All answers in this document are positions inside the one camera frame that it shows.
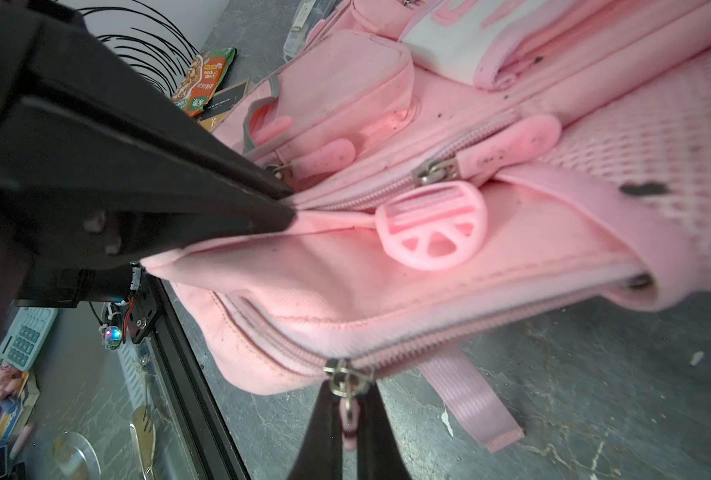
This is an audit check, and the pink student backpack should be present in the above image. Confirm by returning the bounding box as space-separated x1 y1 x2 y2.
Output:
144 1 711 451

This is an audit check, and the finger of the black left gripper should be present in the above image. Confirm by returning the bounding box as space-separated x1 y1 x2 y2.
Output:
0 1 295 343

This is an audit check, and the green snack packet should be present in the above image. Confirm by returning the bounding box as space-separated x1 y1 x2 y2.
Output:
171 47 238 117

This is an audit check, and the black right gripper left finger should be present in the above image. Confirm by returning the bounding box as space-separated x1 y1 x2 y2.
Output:
288 381 344 480

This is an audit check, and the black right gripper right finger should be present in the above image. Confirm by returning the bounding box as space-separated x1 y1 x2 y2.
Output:
357 383 411 480

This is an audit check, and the clear plastic pencil case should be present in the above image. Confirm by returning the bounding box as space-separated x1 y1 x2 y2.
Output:
283 0 337 62

